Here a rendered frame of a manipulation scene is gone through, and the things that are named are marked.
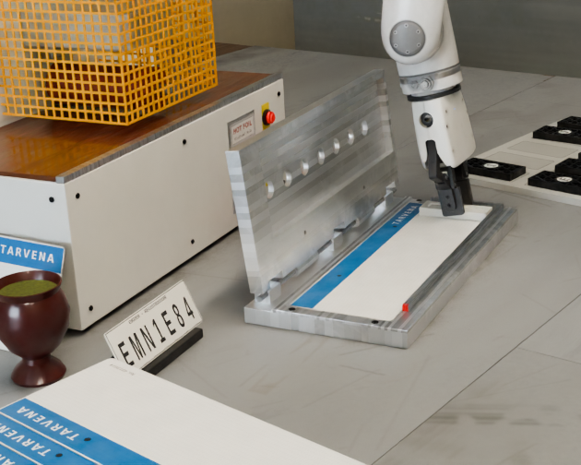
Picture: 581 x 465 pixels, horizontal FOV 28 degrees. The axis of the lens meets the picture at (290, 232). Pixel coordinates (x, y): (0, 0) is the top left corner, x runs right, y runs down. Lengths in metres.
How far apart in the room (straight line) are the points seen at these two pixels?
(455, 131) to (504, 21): 2.37
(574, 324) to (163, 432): 0.57
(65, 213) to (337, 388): 0.37
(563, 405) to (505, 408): 0.06
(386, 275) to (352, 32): 2.88
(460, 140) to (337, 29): 2.73
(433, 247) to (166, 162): 0.37
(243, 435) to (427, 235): 0.68
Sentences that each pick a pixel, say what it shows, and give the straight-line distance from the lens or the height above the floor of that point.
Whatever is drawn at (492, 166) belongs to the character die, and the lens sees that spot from 1.88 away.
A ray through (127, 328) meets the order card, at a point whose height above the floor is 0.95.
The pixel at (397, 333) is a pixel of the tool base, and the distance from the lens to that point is 1.30.
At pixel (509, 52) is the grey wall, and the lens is 3.96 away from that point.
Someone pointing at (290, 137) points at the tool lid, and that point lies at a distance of 1.44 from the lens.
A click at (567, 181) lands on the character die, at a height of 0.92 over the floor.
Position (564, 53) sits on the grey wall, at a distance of 3.88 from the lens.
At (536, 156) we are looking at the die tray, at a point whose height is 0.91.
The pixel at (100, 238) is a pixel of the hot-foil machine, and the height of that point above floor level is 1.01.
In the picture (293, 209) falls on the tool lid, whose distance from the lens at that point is 1.45.
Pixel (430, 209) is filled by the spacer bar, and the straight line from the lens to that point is 1.65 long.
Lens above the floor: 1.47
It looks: 20 degrees down
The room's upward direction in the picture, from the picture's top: 3 degrees counter-clockwise
